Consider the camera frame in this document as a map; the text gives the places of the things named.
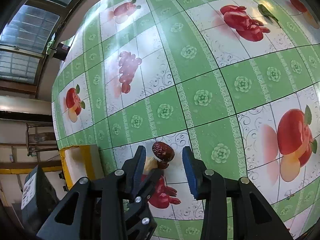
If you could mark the dark cherry lower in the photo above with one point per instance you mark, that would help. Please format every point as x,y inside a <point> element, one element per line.
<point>162,165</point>

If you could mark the white foam tray yellow rim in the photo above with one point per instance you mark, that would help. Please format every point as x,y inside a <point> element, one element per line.
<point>81,161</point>

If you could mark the black box on table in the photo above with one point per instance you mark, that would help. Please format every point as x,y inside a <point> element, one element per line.
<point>61,51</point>

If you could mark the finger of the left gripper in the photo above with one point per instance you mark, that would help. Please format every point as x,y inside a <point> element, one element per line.
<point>145,194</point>

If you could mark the green fruit-print tablecloth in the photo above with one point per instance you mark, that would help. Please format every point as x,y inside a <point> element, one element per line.
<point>236,80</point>

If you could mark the dark wooden chair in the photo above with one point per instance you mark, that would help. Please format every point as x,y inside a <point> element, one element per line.
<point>40,138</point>

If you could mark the green cloth on windowsill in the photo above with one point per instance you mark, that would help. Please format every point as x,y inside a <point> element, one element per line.
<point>50,45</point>

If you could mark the wrinkled red jujube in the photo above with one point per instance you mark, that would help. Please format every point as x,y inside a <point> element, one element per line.
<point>163,151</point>

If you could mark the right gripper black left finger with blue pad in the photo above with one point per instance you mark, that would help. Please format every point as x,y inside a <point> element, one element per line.
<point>93,209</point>

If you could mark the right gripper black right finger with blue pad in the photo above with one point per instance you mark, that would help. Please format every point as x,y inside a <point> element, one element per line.
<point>253,216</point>

